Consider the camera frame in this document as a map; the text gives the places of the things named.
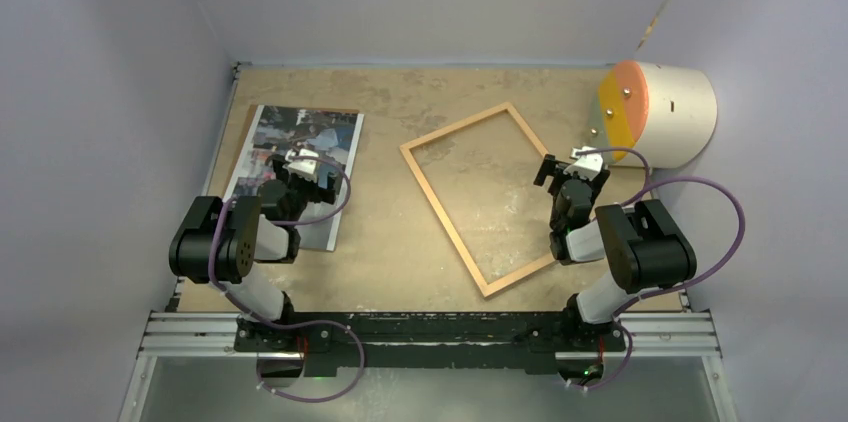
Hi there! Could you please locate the light wooden picture frame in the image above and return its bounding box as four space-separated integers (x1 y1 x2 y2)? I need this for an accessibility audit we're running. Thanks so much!
406 108 583 310

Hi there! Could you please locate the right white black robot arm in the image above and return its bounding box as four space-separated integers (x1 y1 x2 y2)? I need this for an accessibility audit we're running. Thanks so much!
534 150 697 349

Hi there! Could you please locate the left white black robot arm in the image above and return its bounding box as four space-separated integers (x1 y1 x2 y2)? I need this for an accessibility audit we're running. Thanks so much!
168 163 350 351

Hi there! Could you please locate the printed photo with white border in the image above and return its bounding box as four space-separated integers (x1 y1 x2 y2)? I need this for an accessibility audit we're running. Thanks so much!
224 105 365 252

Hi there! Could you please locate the white cylinder with coloured face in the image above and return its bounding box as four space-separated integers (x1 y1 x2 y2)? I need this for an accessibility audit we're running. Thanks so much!
586 60 718 169

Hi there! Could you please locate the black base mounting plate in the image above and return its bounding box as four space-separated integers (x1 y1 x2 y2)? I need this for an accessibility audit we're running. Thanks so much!
234 310 627 379

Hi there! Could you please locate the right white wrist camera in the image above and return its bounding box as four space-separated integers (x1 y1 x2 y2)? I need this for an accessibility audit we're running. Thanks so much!
565 146 605 181

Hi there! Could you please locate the aluminium rail frame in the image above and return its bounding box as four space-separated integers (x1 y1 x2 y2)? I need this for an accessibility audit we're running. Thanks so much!
120 310 738 421

